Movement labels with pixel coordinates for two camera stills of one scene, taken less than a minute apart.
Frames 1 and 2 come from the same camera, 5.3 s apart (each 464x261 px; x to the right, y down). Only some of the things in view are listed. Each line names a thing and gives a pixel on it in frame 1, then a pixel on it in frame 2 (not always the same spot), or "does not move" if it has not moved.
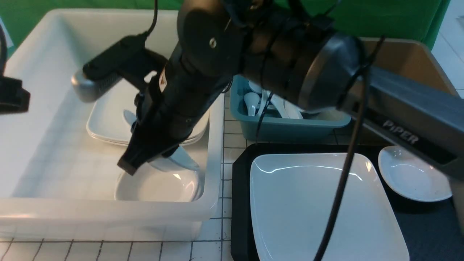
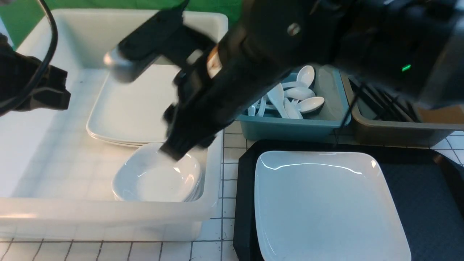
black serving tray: x=434 y=230 does not move
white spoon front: x=286 y=109 does not move
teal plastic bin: x=318 y=125 does not move
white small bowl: x=413 y=176 -> x=146 y=173
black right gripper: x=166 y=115 -> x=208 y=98
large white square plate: x=293 y=198 does not move
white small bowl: x=178 y=160 -> x=170 y=188
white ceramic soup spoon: x=265 y=94 -> x=276 y=95
